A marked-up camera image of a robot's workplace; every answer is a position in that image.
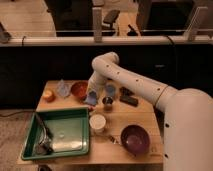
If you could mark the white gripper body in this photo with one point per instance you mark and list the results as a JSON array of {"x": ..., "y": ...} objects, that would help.
[{"x": 95, "y": 83}]

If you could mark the blue sponge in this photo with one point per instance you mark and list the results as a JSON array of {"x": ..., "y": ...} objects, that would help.
[{"x": 91, "y": 98}]

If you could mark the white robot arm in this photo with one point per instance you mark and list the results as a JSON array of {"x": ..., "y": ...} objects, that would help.
[{"x": 188, "y": 121}]

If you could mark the green plastic tray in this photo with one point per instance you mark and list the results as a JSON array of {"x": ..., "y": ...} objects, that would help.
[{"x": 66, "y": 125}]

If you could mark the white cloth in tray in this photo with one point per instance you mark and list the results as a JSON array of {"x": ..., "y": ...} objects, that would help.
[{"x": 67, "y": 146}]

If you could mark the small blue cup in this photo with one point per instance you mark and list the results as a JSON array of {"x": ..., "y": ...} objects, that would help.
[{"x": 110, "y": 90}]

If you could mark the orange bowl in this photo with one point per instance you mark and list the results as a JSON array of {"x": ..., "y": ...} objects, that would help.
[{"x": 79, "y": 90}]

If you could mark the dark brown pinecone item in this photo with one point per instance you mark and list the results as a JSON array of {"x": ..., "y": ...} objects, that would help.
[{"x": 125, "y": 91}]

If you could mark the black rectangular block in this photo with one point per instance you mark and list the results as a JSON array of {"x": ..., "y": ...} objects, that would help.
[{"x": 129, "y": 100}]

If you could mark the white paper cup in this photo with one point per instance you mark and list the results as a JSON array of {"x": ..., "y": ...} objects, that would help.
[{"x": 97, "y": 123}]

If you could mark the orange apple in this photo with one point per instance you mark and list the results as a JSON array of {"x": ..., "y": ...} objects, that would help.
[{"x": 48, "y": 96}]

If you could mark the small metal utensil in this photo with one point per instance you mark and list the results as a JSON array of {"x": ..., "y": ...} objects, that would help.
[{"x": 113, "y": 140}]

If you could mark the black office chair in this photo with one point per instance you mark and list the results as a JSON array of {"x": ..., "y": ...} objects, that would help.
[{"x": 108, "y": 22}]

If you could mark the purple bowl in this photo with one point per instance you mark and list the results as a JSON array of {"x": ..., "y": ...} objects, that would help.
[{"x": 135, "y": 139}]

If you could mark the white horizontal rail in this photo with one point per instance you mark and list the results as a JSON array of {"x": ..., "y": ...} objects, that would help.
[{"x": 105, "y": 41}]

